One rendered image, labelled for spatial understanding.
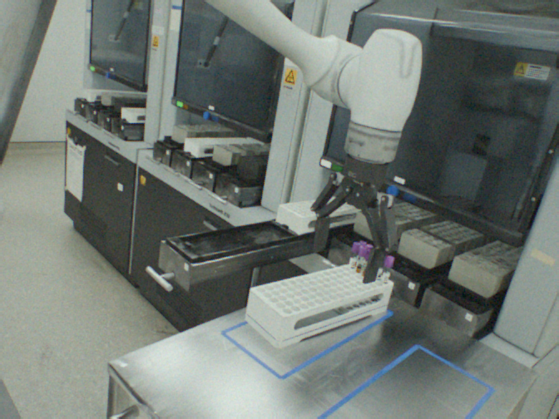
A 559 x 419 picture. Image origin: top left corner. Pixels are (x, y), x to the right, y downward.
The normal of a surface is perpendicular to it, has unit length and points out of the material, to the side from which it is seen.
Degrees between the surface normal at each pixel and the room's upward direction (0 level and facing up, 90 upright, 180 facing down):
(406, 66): 81
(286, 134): 90
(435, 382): 0
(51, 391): 0
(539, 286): 90
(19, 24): 96
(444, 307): 90
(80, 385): 0
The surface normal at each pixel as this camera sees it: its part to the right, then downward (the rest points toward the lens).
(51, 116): 0.66, 0.36
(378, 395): 0.17, -0.93
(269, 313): -0.76, 0.09
